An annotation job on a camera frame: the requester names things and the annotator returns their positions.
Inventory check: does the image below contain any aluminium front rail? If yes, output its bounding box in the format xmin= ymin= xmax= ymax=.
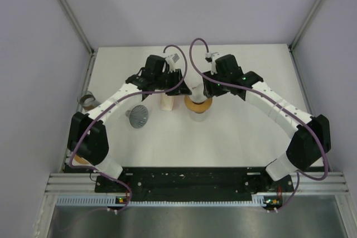
xmin=45 ymin=172 xmax=350 ymax=196

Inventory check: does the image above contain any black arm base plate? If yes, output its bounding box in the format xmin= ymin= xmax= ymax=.
xmin=95 ymin=167 xmax=293 ymax=202

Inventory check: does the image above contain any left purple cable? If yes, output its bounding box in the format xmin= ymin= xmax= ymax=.
xmin=68 ymin=44 xmax=187 ymax=216

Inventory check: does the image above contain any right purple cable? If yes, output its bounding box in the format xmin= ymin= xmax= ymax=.
xmin=189 ymin=38 xmax=331 ymax=213

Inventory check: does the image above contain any grey slotted cable duct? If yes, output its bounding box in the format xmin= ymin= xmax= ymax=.
xmin=57 ymin=192 xmax=279 ymax=207

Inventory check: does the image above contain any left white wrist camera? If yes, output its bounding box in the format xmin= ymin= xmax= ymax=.
xmin=165 ymin=54 xmax=180 ymax=73

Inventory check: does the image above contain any wooden dripper ring stand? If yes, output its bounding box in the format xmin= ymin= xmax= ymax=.
xmin=184 ymin=96 xmax=213 ymax=114

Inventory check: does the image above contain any purple cable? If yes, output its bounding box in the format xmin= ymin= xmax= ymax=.
xmin=189 ymin=38 xmax=331 ymax=213
xmin=68 ymin=44 xmax=187 ymax=216

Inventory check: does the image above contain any aluminium frame post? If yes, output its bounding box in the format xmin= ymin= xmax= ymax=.
xmin=288 ymin=0 xmax=325 ymax=52
xmin=57 ymin=0 xmax=95 ymax=56

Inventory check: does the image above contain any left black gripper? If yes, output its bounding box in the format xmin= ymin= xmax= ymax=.
xmin=153 ymin=69 xmax=191 ymax=96

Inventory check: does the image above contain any grey glass carafe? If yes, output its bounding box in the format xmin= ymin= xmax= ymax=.
xmin=77 ymin=90 xmax=100 ymax=111

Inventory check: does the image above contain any right aluminium frame post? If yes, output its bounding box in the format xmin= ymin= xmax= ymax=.
xmin=288 ymin=0 xmax=325 ymax=52

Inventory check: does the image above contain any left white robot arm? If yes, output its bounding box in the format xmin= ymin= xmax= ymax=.
xmin=67 ymin=54 xmax=191 ymax=192

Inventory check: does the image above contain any ribbed grey glass dripper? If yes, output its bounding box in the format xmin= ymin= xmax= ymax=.
xmin=126 ymin=105 xmax=149 ymax=129

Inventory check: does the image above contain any glass carafe with brown band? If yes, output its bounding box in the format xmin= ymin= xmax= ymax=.
xmin=189 ymin=111 xmax=208 ymax=122

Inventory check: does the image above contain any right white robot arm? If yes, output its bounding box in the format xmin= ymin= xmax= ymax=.
xmin=203 ymin=52 xmax=331 ymax=191

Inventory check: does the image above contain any left aluminium frame post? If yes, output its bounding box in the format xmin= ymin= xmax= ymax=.
xmin=57 ymin=0 xmax=95 ymax=56

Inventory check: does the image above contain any orange coffee filter box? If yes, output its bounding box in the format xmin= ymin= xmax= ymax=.
xmin=160 ymin=94 xmax=175 ymax=111

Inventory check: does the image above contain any white paper coffee filter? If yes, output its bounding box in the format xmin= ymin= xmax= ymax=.
xmin=190 ymin=82 xmax=207 ymax=103

